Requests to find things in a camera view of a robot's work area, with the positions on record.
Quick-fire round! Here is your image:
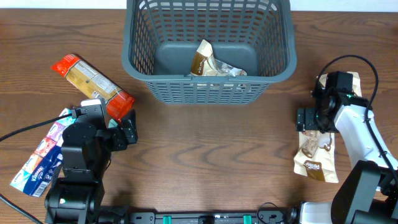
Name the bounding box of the beige snack pouch dark window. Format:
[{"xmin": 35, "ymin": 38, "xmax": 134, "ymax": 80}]
[{"xmin": 319, "ymin": 72, "xmax": 362, "ymax": 97}]

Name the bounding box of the teal wet wipes pack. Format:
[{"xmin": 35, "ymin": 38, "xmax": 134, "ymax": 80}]
[{"xmin": 108, "ymin": 119, "xmax": 119, "ymax": 128}]

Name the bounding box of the orange pasta packet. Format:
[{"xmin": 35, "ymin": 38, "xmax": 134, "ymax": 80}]
[{"xmin": 52, "ymin": 54, "xmax": 134, "ymax": 121}]

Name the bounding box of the beige snack pouch cookie print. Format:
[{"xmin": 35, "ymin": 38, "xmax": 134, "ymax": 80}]
[{"xmin": 294, "ymin": 131, "xmax": 339, "ymax": 183}]

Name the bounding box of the beige snack pouch brown band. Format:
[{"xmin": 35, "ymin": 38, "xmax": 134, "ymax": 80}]
[{"xmin": 190, "ymin": 39, "xmax": 247, "ymax": 77}]

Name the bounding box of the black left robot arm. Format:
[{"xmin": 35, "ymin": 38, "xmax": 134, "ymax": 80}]
[{"xmin": 45, "ymin": 99, "xmax": 138, "ymax": 223}]

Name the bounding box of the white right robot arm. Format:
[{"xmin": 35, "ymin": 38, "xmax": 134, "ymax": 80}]
[{"xmin": 294, "ymin": 72, "xmax": 397, "ymax": 223}]

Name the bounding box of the blue Kleenex tissue multipack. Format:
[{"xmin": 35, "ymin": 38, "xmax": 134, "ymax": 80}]
[{"xmin": 10, "ymin": 108, "xmax": 76, "ymax": 197}]

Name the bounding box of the grey plastic lattice basket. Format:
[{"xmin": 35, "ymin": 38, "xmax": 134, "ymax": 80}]
[{"xmin": 121, "ymin": 0, "xmax": 297, "ymax": 105}]

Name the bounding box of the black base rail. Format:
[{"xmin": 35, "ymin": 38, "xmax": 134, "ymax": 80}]
[{"xmin": 99, "ymin": 205, "xmax": 302, "ymax": 224}]

